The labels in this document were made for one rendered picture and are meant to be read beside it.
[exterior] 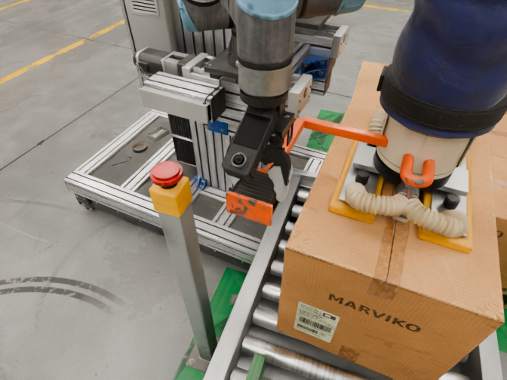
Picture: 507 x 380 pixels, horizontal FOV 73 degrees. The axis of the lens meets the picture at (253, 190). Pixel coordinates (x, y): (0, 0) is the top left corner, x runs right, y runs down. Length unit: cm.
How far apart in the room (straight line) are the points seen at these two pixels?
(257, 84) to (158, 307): 142
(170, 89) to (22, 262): 133
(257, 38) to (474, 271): 59
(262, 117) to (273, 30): 13
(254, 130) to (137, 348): 134
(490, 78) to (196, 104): 79
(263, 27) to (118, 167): 179
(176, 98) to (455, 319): 95
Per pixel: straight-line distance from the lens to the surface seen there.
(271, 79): 48
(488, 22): 63
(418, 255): 77
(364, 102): 202
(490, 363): 115
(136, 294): 182
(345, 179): 84
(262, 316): 108
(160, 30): 147
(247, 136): 50
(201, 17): 106
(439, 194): 88
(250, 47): 46
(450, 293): 75
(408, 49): 68
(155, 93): 124
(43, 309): 196
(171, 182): 74
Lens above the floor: 153
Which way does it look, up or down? 45 degrees down
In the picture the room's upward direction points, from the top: straight up
